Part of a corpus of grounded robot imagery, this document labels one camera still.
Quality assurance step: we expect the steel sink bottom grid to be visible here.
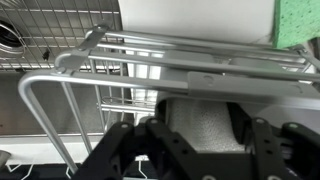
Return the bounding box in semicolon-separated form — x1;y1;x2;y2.
0;0;123;73

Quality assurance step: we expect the green sponge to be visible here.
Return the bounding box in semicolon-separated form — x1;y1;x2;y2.
271;0;320;50

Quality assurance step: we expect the silver wire dish rack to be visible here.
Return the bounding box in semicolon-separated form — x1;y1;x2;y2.
18;23;320;174

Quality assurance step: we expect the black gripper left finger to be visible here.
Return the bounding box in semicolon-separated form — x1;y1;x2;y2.
71;99;202;180

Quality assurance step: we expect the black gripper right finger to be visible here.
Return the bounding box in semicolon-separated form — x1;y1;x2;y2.
227;102;320;180

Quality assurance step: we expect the stainless steel sink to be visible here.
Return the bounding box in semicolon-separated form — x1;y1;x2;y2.
0;0;158;139

